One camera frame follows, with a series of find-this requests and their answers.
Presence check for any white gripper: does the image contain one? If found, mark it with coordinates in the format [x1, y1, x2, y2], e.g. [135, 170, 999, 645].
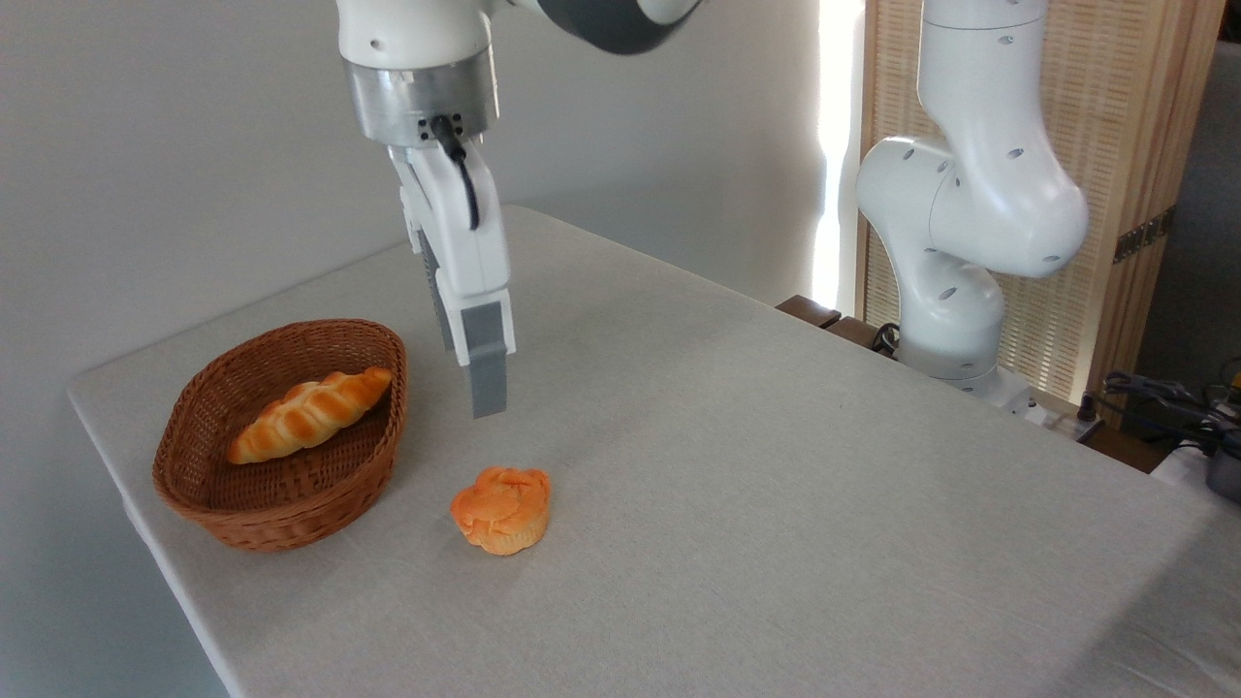
[388, 141, 517, 420]

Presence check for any round orange muffin bread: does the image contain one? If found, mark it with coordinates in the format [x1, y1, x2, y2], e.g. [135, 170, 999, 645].
[450, 466, 553, 556]

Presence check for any long twisted bread roll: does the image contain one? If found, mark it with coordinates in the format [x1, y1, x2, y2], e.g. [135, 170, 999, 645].
[227, 366, 395, 465]

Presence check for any brown wicker basket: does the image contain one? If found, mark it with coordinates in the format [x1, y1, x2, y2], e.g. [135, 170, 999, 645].
[152, 319, 408, 554]

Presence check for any dark brown wooden furniture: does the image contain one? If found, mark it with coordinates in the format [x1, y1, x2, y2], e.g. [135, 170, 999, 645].
[776, 295, 899, 360]

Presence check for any wooden slatted folding screen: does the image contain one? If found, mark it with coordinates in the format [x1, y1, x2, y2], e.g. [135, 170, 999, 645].
[858, 0, 1227, 408]

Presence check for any dark metal screen hinge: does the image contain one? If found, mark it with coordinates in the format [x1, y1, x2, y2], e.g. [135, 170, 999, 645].
[1113, 206, 1177, 265]

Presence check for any white cloth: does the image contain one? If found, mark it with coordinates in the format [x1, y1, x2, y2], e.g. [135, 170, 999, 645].
[1149, 439, 1241, 517]

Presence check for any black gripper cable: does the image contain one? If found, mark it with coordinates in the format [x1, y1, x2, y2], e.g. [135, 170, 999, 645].
[431, 115, 482, 232]

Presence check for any bundle of dark cables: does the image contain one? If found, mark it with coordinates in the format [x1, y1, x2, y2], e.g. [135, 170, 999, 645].
[1103, 371, 1241, 439]

